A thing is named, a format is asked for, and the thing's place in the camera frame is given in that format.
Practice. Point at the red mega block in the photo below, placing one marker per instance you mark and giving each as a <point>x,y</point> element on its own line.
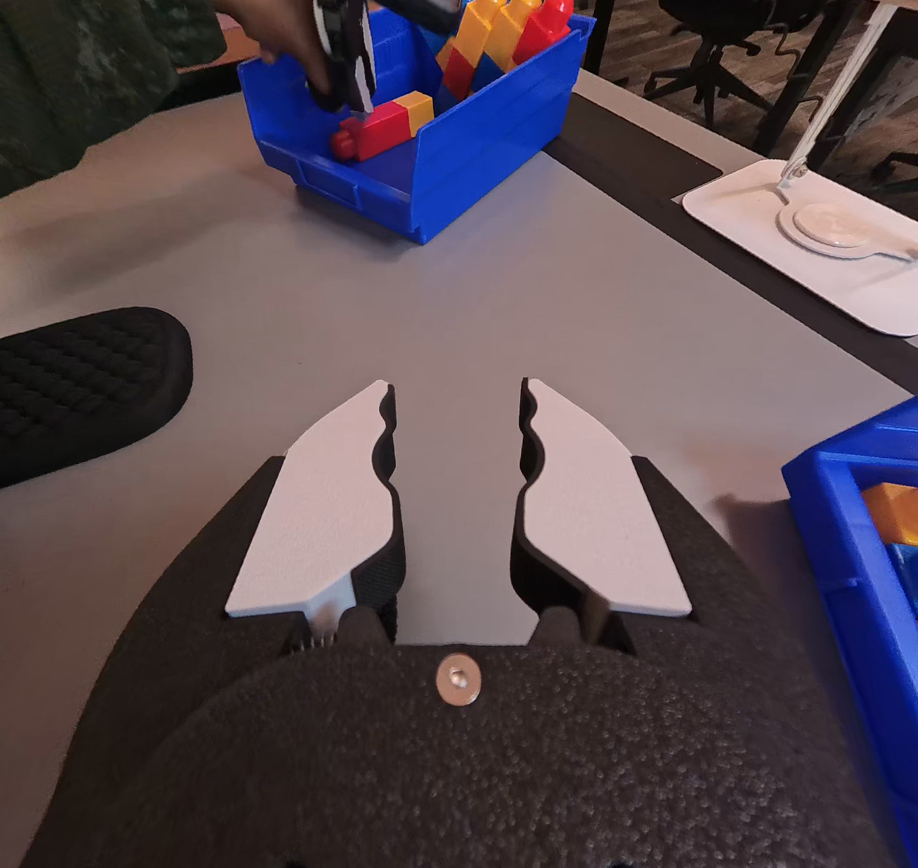
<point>380,133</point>

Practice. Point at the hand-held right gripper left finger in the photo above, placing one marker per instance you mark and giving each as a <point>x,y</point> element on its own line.
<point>315,516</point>

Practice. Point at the blue plastic bin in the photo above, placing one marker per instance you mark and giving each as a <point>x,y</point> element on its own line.
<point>488,150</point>
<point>825,524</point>

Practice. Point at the row of mega block towers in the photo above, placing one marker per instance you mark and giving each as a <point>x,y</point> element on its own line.
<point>502,29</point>

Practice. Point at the black textured pad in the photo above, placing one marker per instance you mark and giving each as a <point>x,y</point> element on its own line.
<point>86,387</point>

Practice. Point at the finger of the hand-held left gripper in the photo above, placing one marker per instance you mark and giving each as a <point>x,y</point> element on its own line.
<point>323,21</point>
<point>366,64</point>

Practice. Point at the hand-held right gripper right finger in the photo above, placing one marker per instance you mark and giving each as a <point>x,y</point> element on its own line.
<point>602,516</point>

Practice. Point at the blue mega block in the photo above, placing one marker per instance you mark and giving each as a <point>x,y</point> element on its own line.
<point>905,570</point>

